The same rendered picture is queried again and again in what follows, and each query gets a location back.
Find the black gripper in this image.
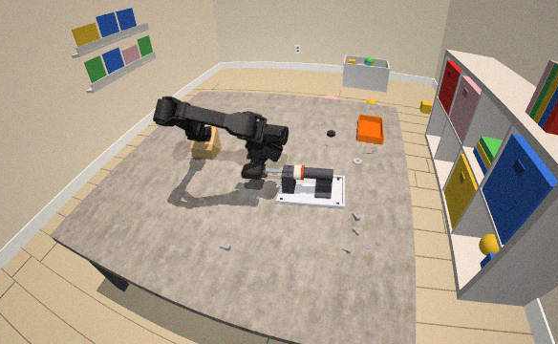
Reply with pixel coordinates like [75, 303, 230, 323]
[241, 141, 268, 180]

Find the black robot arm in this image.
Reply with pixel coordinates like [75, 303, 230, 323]
[153, 97, 289, 162]

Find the grey metal shaft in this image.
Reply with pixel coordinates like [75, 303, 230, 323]
[263, 168, 283, 173]

